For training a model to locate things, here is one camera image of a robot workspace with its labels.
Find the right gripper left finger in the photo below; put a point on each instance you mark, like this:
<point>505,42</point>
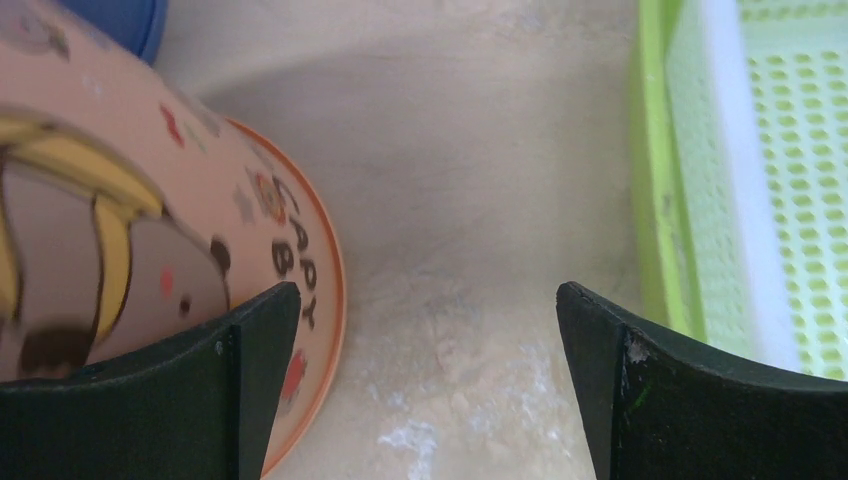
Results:
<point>197,405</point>

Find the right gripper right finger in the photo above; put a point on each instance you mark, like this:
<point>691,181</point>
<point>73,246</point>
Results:
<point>656,404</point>

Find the orange capybara bucket blue rim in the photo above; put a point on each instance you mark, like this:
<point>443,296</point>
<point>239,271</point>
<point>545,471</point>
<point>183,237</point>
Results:
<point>131,213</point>

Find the white mesh basket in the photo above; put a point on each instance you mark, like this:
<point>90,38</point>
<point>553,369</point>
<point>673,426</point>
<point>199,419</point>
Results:
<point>758,99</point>

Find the blue plastic bucket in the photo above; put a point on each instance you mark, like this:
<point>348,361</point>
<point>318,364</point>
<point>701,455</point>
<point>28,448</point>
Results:
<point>136,25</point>

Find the green white plastic basket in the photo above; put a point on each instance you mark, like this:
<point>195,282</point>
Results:
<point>669,290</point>

